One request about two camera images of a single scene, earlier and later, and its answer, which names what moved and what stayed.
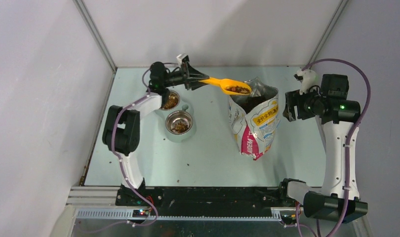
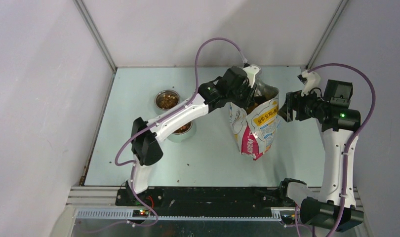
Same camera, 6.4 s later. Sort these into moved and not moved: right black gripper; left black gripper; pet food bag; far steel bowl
Moved: left black gripper
Not moved: far steel bowl; right black gripper; pet food bag
